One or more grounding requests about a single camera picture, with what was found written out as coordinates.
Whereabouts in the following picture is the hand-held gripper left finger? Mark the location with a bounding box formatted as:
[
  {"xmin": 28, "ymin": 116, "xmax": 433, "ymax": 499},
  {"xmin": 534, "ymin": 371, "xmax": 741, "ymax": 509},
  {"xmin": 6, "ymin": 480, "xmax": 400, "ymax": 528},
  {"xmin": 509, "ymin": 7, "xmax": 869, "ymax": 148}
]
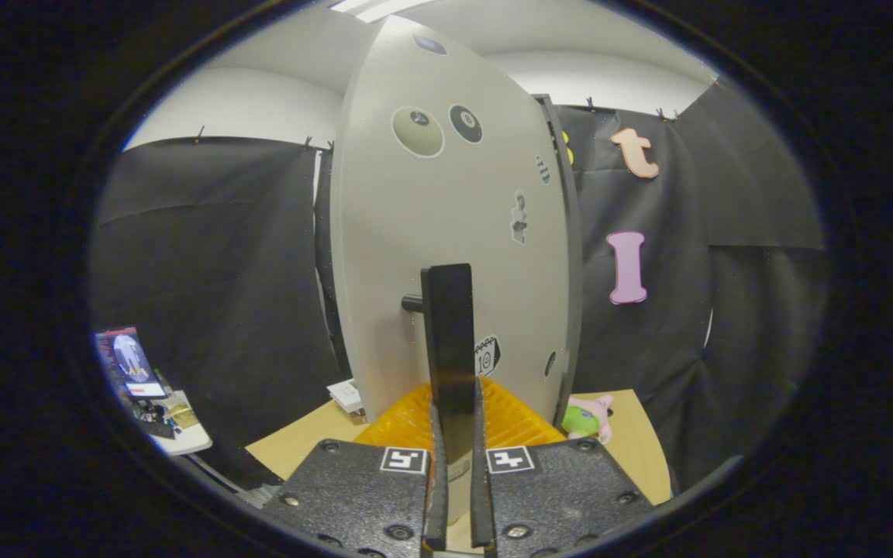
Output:
[{"xmin": 263, "ymin": 381, "xmax": 449, "ymax": 558}]

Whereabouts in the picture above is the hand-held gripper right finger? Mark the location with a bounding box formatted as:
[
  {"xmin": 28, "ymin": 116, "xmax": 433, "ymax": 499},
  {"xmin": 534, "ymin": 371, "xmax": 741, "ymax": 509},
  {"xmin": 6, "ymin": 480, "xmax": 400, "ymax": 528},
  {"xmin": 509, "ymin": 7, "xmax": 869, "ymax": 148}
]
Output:
[{"xmin": 470, "ymin": 377, "xmax": 653, "ymax": 558}]

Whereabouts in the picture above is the grey shoe cabinet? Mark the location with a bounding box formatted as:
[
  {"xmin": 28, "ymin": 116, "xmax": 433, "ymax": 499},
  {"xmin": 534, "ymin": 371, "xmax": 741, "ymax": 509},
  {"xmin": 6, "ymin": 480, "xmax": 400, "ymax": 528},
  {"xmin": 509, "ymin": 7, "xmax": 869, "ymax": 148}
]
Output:
[{"xmin": 532, "ymin": 93, "xmax": 584, "ymax": 427}]

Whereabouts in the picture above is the light grey shoe cabinet door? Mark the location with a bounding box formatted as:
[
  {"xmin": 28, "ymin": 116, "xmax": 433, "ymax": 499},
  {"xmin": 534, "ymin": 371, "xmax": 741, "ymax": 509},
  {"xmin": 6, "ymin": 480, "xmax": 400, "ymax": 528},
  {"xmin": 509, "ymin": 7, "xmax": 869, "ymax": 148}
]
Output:
[{"xmin": 330, "ymin": 15, "xmax": 574, "ymax": 467}]

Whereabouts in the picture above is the pink and green plush toy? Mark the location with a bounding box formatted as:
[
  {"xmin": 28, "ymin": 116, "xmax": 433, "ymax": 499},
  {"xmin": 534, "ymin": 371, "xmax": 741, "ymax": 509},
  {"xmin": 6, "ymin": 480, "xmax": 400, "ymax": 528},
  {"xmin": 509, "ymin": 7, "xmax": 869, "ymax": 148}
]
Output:
[{"xmin": 561, "ymin": 394, "xmax": 615, "ymax": 445}]

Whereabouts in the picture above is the white book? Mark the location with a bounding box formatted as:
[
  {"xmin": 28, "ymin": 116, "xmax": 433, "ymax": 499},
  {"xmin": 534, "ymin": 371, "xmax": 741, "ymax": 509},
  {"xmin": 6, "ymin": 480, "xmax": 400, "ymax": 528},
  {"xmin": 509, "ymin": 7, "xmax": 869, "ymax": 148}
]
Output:
[{"xmin": 327, "ymin": 378, "xmax": 364, "ymax": 415}]

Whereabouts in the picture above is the white side table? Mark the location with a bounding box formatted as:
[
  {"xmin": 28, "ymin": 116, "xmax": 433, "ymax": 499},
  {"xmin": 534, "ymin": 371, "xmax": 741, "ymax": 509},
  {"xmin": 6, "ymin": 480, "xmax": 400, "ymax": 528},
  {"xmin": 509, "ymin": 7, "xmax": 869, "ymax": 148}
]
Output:
[{"xmin": 144, "ymin": 418, "xmax": 213, "ymax": 458}]

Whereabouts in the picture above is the gold packet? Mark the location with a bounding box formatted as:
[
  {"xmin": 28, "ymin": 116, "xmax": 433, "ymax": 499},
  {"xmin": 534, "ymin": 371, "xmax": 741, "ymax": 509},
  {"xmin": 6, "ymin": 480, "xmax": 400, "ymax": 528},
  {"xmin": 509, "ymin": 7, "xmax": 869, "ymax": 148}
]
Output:
[{"xmin": 167, "ymin": 399, "xmax": 201, "ymax": 429}]

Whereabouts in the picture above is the black backdrop cloth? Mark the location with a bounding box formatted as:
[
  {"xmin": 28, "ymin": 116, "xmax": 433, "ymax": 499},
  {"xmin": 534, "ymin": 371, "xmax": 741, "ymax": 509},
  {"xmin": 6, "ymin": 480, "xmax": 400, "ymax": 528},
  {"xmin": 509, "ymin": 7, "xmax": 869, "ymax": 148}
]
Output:
[{"xmin": 90, "ymin": 77, "xmax": 829, "ymax": 493}]

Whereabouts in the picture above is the long ceiling light panel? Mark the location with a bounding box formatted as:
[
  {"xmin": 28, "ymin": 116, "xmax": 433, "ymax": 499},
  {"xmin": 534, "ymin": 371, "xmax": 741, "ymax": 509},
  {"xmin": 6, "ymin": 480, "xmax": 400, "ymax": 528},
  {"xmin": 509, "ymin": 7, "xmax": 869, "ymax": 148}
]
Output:
[{"xmin": 329, "ymin": 0, "xmax": 436, "ymax": 22}]

